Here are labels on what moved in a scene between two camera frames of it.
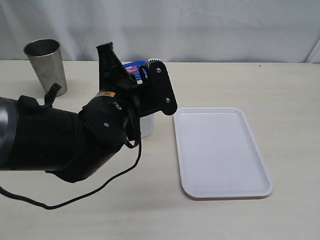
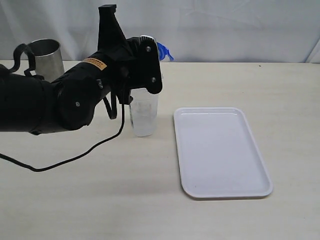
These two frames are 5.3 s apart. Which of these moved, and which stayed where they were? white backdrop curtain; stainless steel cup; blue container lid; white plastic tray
Moved: blue container lid
Stayed: white backdrop curtain; white plastic tray; stainless steel cup
